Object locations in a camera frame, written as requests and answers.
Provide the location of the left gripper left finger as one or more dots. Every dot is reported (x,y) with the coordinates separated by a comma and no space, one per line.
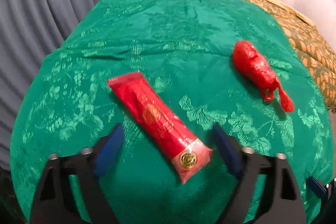
(54,200)

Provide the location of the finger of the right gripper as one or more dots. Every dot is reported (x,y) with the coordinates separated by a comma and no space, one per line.
(321,190)

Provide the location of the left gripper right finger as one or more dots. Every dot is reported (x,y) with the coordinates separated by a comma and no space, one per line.
(271,176)

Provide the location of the red long snack wrapper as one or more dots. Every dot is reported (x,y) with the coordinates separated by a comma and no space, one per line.
(181,146)

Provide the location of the red knotted plastic bag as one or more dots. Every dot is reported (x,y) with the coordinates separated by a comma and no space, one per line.
(253,65)

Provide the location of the orange floral bed quilt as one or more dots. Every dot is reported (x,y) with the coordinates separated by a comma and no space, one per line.
(312,49)

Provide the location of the green satin tablecloth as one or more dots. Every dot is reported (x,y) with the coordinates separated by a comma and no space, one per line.
(184,49)

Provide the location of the grey-blue curtain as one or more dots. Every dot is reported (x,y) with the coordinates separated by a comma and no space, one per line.
(30,30)

